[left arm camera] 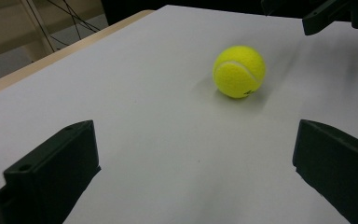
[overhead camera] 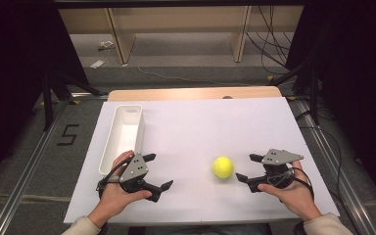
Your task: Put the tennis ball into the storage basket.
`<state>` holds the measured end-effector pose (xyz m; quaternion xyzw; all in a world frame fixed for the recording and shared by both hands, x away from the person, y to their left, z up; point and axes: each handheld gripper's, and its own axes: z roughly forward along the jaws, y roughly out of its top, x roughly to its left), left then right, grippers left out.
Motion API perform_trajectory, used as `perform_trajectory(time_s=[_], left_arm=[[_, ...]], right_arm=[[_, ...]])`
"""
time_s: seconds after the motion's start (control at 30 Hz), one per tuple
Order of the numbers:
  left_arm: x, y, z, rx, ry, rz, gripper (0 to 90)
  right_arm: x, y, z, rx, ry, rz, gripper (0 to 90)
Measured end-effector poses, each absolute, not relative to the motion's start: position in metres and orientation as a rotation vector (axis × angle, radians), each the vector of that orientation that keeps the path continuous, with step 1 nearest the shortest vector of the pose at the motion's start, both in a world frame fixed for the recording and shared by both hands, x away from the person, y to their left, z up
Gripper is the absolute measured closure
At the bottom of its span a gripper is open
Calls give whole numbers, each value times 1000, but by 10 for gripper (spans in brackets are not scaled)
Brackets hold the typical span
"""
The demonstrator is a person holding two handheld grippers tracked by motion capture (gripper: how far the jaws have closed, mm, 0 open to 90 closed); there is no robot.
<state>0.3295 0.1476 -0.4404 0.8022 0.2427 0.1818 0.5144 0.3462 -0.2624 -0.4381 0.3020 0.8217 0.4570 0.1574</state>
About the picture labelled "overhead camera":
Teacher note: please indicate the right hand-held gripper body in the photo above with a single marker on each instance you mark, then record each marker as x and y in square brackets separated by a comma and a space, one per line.
[279, 156]

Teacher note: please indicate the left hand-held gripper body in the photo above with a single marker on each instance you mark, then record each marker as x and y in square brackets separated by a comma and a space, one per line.
[134, 170]

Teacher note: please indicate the yellow tennis ball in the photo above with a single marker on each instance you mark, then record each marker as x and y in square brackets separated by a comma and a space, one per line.
[223, 167]

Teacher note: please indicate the white plastic bin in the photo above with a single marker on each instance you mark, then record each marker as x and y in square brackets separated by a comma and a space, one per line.
[124, 137]

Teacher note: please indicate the person's left hand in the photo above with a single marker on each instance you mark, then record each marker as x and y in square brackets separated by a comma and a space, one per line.
[117, 196]

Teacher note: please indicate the person's right hand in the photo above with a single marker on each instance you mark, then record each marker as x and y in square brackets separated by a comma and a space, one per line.
[293, 194]

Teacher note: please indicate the white board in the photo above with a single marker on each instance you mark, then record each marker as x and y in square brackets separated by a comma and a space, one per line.
[202, 130]

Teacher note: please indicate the black tripod stand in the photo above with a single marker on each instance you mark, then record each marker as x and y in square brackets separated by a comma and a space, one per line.
[313, 94]
[48, 101]

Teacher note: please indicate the wooden table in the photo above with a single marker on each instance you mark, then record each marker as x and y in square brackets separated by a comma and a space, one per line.
[192, 93]

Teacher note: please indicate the white flat paper scrap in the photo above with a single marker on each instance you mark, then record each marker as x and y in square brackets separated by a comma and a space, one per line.
[97, 64]

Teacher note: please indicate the black curtain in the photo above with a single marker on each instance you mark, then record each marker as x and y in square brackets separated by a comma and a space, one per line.
[359, 81]
[13, 65]

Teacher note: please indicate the crumpled paper scrap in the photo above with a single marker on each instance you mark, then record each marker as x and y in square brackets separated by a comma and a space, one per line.
[106, 45]

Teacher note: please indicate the wooden shelf unit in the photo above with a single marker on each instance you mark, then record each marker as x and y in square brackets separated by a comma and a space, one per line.
[176, 19]

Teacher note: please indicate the aluminium floor rail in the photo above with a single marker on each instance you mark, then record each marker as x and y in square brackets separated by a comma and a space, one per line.
[333, 163]
[23, 176]

